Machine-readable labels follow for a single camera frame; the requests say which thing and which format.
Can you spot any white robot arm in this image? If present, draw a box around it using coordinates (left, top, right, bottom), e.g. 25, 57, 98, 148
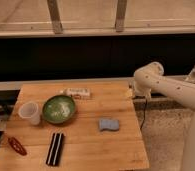
133, 62, 195, 171

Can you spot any clear plastic cup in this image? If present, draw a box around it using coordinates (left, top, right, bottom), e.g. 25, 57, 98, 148
18, 101, 41, 125

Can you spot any green ceramic bowl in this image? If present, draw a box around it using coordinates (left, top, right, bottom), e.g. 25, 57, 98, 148
42, 95, 76, 124

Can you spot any blue sponge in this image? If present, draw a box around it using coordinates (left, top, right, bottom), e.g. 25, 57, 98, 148
99, 118, 119, 131

